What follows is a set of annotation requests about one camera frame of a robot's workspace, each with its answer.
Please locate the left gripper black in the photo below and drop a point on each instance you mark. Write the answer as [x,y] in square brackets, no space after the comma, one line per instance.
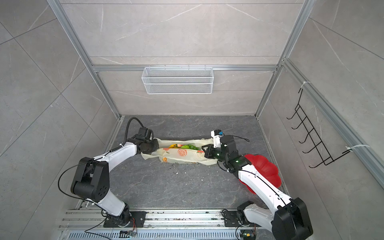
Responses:
[156,145]

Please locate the aluminium mounting rail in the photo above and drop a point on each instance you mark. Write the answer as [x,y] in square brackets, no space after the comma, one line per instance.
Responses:
[152,219]

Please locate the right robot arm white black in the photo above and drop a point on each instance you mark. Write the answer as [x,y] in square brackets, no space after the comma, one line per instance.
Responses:
[285,218]

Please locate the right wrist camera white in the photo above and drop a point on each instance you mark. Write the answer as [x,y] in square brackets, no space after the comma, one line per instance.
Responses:
[216,135]

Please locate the cream plastic shopping bag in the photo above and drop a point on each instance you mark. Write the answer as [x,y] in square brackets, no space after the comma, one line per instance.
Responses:
[181,156]

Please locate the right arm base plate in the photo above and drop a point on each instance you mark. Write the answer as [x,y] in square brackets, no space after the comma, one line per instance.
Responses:
[231,218]

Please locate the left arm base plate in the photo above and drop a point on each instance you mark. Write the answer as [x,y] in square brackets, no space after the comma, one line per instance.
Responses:
[126,220]

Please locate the white wire mesh basket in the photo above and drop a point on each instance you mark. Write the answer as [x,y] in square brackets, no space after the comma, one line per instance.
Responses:
[178,80]

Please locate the black wire hook rack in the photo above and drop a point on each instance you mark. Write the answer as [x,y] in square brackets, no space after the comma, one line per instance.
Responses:
[313,136]

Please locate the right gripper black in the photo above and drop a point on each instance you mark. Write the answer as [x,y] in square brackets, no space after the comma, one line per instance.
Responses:
[209,152]

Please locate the yellow fake bell pepper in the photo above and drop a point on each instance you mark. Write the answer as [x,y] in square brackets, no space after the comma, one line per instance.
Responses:
[175,146]

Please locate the red flower-shaped plate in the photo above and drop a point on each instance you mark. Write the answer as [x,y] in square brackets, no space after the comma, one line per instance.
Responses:
[267,169]

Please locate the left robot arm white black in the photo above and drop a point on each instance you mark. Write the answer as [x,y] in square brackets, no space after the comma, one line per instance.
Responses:
[92,177]

